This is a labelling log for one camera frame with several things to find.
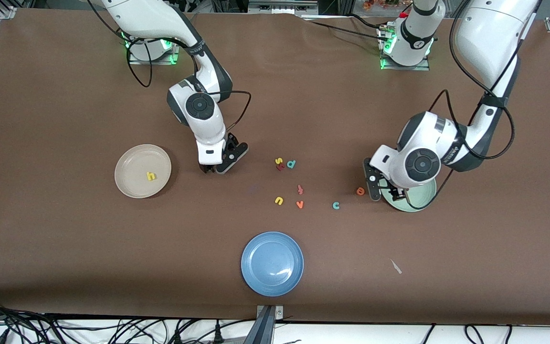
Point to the brown table cover sheet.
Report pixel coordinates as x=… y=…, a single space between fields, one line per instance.
x=65 y=119

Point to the dark camera pole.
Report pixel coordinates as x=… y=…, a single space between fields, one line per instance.
x=263 y=329

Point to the beige round plate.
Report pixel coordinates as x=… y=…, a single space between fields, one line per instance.
x=132 y=165

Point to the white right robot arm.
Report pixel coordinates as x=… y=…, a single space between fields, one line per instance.
x=198 y=107

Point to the blue round plate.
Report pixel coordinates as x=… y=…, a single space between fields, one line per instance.
x=272 y=263

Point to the small grey paper scrap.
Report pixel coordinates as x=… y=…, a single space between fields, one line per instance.
x=396 y=266

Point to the metal pole bracket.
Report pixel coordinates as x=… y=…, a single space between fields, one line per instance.
x=279 y=313

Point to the green round plate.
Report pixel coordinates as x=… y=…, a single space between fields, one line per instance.
x=423 y=198

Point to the orange small objects cluster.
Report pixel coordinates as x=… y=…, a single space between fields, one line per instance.
x=380 y=4

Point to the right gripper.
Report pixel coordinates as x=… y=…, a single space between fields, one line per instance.
x=206 y=167

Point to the aluminium right arm base plate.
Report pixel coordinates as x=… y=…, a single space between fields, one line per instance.
x=175 y=57

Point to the grey equipment box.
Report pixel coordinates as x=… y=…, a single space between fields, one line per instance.
x=282 y=5

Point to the aluminium left arm base plate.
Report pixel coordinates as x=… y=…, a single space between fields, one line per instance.
x=413 y=68

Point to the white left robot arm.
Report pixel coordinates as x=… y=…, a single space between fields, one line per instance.
x=485 y=28

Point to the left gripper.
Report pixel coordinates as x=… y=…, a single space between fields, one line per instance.
x=396 y=192

